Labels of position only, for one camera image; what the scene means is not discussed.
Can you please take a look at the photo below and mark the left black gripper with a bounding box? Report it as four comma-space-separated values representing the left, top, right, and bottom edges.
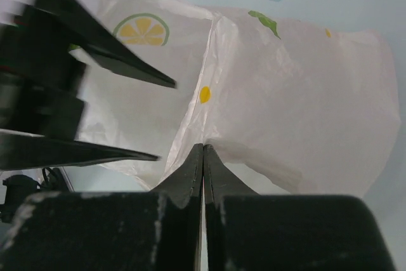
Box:
1, 0, 176, 169

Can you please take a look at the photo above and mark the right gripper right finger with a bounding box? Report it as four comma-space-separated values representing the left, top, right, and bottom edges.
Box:
203, 145, 395, 270

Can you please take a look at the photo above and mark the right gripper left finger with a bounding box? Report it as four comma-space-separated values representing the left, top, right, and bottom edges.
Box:
1, 144, 203, 270

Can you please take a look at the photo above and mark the white printed plastic bag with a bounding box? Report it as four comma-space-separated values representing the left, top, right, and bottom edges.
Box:
74, 0, 401, 196

